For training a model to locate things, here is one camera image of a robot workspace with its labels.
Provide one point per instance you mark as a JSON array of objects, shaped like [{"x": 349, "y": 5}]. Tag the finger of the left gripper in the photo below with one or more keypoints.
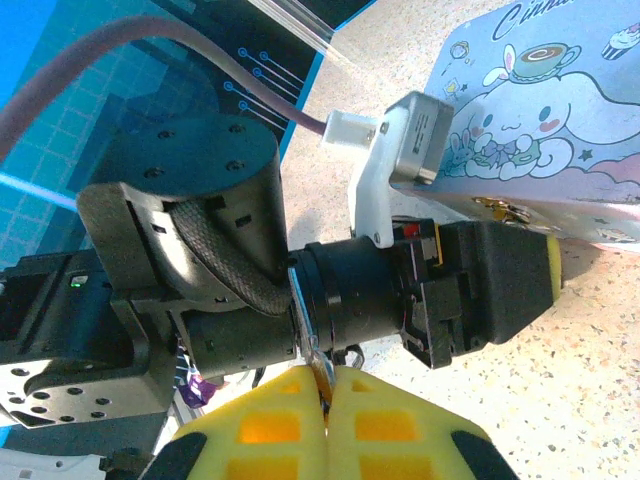
[{"x": 500, "y": 280}]

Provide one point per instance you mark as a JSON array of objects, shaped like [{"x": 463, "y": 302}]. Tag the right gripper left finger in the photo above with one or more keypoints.
[{"x": 220, "y": 425}]

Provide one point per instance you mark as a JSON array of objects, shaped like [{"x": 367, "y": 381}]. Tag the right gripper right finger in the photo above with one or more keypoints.
[{"x": 430, "y": 420}]

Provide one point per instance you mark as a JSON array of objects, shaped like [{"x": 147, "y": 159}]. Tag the pastel cartoon tin box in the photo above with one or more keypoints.
[{"x": 550, "y": 100}]

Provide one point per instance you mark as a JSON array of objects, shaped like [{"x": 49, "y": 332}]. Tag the purple snack packet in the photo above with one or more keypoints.
[{"x": 195, "y": 392}]

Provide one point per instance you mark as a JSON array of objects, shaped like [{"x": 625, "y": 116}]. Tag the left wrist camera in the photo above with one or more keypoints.
[{"x": 420, "y": 135}]

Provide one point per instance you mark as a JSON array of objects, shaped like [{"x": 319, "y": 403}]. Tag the aluminium frame post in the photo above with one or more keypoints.
[{"x": 300, "y": 25}]

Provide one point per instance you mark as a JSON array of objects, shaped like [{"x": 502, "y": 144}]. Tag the small metal key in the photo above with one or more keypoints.
[{"x": 320, "y": 365}]

